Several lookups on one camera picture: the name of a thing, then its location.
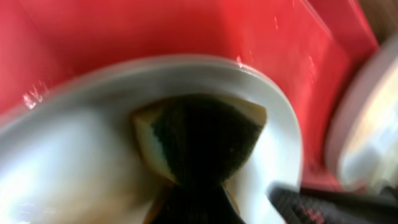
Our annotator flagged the red plastic tray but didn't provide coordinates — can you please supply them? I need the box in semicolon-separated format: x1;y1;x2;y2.
1;0;379;190

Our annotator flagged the green yellow sponge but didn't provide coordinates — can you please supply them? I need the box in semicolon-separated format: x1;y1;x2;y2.
131;94;267;188

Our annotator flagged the white plate with sauce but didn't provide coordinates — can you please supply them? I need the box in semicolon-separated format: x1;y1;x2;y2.
324;35;397;194

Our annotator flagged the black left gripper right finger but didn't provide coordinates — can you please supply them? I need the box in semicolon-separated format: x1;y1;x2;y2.
269;185;397;224

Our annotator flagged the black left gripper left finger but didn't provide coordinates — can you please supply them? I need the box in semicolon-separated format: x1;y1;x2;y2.
149;185;245;224

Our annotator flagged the small white plate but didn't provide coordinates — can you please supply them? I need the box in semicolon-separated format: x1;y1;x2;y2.
1;55;303;223

